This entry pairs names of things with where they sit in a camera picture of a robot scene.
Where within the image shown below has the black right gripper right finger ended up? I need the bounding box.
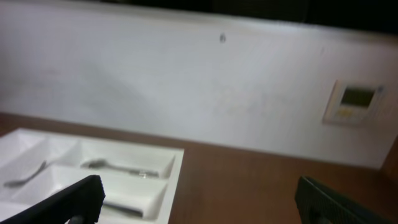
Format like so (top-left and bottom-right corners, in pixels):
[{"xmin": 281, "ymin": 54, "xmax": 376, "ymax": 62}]
[{"xmin": 295, "ymin": 176, "xmax": 392, "ymax": 224}]

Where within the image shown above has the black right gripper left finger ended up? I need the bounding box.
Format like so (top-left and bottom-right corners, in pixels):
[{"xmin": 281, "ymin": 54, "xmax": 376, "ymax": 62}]
[{"xmin": 1, "ymin": 175, "xmax": 105, "ymax": 224}]

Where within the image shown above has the steel dessert spoon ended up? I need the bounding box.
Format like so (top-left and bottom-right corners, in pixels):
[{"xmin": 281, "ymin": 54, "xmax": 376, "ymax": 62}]
[{"xmin": 3, "ymin": 161, "xmax": 47, "ymax": 188}]

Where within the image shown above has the large steel spoon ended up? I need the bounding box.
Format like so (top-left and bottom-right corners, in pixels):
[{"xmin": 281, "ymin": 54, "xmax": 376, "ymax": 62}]
[{"xmin": 103, "ymin": 202, "xmax": 144, "ymax": 218}]

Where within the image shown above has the white plastic cutlery tray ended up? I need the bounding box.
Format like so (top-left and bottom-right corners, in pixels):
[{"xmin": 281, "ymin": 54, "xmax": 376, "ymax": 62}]
[{"xmin": 1, "ymin": 129, "xmax": 184, "ymax": 224}]

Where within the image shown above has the white wall thermostat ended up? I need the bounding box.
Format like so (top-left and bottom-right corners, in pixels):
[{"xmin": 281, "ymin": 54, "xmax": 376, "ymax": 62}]
[{"xmin": 322, "ymin": 80, "xmax": 386, "ymax": 126}]

